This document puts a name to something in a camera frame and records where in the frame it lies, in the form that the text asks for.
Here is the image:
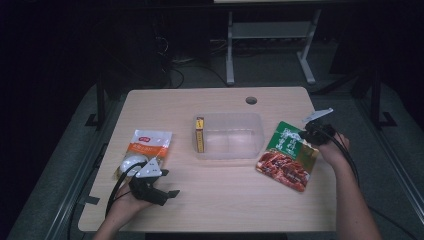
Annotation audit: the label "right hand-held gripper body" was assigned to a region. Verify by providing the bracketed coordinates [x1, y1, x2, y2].
[302, 107, 336, 147]

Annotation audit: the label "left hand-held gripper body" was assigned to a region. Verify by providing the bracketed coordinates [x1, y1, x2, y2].
[129, 158, 169, 206]

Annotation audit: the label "white and orange food pouch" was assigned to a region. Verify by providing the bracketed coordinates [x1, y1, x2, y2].
[113, 129, 173, 181]

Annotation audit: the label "green sauce packet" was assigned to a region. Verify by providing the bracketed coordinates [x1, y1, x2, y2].
[255, 120, 320, 193]

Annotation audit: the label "clear plastic container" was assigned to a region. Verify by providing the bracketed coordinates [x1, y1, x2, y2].
[192, 112, 265, 160]

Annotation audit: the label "person's right hand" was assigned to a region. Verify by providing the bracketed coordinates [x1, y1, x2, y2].
[317, 133, 350, 167]

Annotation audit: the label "person's left hand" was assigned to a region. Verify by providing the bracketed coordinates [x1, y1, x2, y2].
[113, 185, 153, 218]

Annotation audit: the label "black metal stand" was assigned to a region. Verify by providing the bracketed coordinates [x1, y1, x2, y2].
[84, 74, 108, 130]
[369, 68, 398, 130]

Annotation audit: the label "grey tape strip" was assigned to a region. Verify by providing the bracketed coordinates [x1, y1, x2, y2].
[79, 195, 101, 206]

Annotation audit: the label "right hand-held gripper cable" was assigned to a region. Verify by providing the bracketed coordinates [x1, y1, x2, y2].
[319, 128, 362, 188]

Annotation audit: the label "hand-held gripper cable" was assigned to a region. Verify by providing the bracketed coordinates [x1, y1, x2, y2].
[319, 128, 362, 188]
[105, 161, 148, 218]

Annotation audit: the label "left hand-held gripper cable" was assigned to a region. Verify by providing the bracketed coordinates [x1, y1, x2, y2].
[105, 161, 148, 218]

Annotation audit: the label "aluminium floor rail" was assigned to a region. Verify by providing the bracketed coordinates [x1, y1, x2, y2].
[353, 96, 424, 216]
[43, 96, 128, 240]

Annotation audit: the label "black floor cables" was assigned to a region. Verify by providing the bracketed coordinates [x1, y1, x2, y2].
[161, 36, 231, 89]

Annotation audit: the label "white metal table frame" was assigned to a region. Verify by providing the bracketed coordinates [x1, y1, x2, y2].
[225, 9, 323, 86]

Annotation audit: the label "thin black floor cable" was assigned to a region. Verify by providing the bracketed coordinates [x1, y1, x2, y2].
[368, 205, 419, 240]

